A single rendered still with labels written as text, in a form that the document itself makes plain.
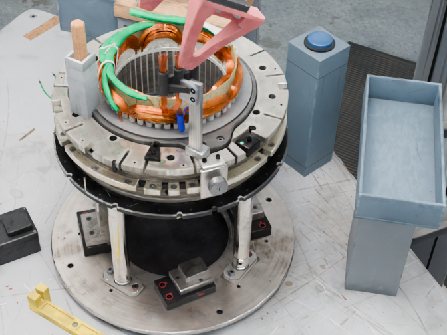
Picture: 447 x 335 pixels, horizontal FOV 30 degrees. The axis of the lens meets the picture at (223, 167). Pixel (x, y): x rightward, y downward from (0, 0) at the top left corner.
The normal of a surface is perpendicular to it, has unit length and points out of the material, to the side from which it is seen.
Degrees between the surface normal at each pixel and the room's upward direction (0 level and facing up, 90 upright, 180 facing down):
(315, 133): 90
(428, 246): 90
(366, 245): 90
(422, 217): 90
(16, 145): 0
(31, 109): 0
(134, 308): 0
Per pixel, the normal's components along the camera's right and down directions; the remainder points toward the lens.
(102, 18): -0.31, 0.66
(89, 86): 0.87, 0.36
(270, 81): 0.03, -0.72
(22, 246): 0.47, 0.62
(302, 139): -0.75, 0.44
